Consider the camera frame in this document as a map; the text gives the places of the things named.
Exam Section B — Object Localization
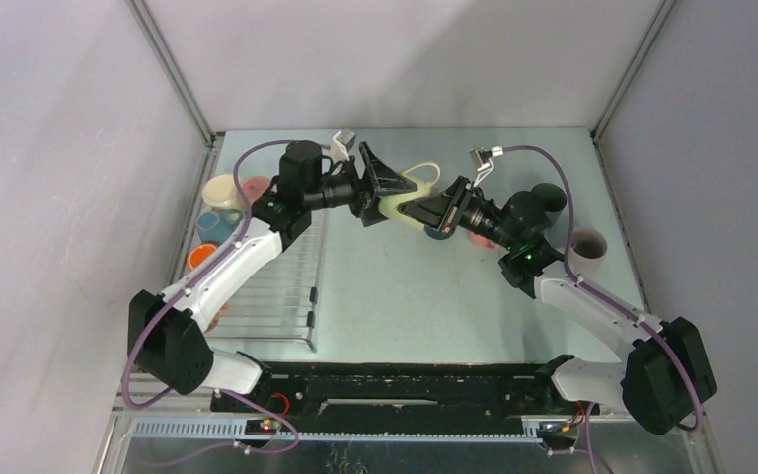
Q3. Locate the metal wire dish rack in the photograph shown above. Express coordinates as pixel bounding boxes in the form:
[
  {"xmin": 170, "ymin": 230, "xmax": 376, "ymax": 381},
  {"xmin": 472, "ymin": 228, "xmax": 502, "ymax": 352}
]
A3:
[{"xmin": 205, "ymin": 210, "xmax": 329, "ymax": 353}]

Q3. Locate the orange mug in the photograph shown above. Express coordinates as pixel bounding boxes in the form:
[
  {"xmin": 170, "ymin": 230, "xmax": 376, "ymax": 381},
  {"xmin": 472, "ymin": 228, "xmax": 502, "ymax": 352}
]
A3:
[{"xmin": 186, "ymin": 243, "xmax": 218, "ymax": 272}]

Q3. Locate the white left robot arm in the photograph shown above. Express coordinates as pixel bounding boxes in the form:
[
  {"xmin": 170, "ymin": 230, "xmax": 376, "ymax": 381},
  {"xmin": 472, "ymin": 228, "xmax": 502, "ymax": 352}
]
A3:
[{"xmin": 122, "ymin": 140, "xmax": 417, "ymax": 412}]

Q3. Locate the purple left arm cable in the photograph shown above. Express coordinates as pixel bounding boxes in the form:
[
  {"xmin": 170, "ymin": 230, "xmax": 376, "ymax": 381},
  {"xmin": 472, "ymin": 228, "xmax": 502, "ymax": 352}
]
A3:
[{"xmin": 120, "ymin": 138, "xmax": 302, "ymax": 469}]

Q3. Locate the pink patterned mug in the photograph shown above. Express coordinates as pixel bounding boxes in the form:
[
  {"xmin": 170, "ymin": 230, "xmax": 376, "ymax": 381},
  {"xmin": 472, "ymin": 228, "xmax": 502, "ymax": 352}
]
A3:
[{"xmin": 240, "ymin": 176, "xmax": 271, "ymax": 205}]

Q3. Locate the light green mug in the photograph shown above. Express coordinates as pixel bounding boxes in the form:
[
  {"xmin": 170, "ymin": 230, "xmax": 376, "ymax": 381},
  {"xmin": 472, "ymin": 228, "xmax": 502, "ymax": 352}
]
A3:
[{"xmin": 378, "ymin": 161, "xmax": 441, "ymax": 231}]

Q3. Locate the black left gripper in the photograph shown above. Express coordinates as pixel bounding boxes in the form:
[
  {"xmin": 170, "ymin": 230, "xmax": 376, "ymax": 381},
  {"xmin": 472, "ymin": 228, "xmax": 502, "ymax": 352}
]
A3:
[{"xmin": 304, "ymin": 144, "xmax": 417, "ymax": 228}]

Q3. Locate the cream mug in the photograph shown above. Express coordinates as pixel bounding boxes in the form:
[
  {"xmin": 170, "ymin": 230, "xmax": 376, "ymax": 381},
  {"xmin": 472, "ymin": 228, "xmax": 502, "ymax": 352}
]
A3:
[{"xmin": 201, "ymin": 174, "xmax": 245, "ymax": 211}]

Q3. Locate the dark grey mug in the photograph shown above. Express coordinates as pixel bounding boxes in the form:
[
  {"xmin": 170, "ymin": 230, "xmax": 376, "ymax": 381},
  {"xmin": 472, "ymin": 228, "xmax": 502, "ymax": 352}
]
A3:
[{"xmin": 530, "ymin": 183, "xmax": 568, "ymax": 227}]

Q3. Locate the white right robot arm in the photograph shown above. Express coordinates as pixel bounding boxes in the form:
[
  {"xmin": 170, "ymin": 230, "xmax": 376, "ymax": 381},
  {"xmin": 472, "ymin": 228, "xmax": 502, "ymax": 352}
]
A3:
[{"xmin": 397, "ymin": 177, "xmax": 718, "ymax": 435}]

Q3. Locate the light blue mug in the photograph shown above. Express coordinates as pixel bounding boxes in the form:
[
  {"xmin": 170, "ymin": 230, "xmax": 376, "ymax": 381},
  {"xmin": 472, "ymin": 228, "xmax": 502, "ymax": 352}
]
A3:
[{"xmin": 195, "ymin": 209, "xmax": 244, "ymax": 246}]

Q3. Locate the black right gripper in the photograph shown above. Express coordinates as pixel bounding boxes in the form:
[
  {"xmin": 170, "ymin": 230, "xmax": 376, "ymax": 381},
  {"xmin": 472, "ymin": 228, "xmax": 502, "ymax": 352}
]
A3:
[{"xmin": 400, "ymin": 176, "xmax": 519, "ymax": 252}]

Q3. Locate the grey cable tray strip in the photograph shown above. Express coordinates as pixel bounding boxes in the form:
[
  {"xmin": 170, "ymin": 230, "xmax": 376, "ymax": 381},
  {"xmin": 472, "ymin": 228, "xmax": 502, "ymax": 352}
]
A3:
[{"xmin": 131, "ymin": 418, "xmax": 544, "ymax": 444}]

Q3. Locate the salmon pink pitcher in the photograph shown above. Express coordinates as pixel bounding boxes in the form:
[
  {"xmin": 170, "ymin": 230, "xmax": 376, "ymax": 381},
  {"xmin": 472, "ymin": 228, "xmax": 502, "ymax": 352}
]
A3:
[{"xmin": 205, "ymin": 304, "xmax": 229, "ymax": 333}]

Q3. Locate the pink mug white inside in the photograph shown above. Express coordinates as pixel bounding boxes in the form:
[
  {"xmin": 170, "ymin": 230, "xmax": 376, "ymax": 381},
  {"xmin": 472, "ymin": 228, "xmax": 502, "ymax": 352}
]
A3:
[{"xmin": 467, "ymin": 231, "xmax": 500, "ymax": 250}]

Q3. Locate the dark teal mug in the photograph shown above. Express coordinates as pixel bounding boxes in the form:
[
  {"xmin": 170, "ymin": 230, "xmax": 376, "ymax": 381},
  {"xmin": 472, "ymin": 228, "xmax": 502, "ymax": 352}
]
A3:
[{"xmin": 423, "ymin": 226, "xmax": 452, "ymax": 241}]

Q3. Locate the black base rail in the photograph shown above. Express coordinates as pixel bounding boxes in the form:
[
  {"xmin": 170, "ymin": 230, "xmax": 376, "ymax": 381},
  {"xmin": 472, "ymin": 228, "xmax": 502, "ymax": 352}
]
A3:
[{"xmin": 208, "ymin": 360, "xmax": 599, "ymax": 436}]

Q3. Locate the lilac mug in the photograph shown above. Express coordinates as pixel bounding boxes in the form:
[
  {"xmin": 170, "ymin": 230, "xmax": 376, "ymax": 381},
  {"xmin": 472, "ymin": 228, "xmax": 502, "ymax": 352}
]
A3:
[{"xmin": 568, "ymin": 227, "xmax": 608, "ymax": 278}]

